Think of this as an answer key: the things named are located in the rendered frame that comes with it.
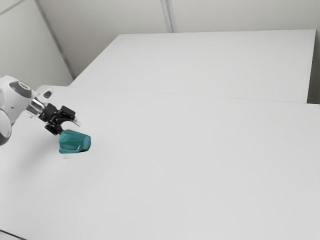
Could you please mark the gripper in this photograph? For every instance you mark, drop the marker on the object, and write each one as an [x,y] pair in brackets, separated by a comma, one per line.
[49,112]

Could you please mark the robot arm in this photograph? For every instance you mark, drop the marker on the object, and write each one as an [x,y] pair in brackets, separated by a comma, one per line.
[13,98]

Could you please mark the teal faceted mug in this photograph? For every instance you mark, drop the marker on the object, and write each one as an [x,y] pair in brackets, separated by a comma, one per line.
[73,143]

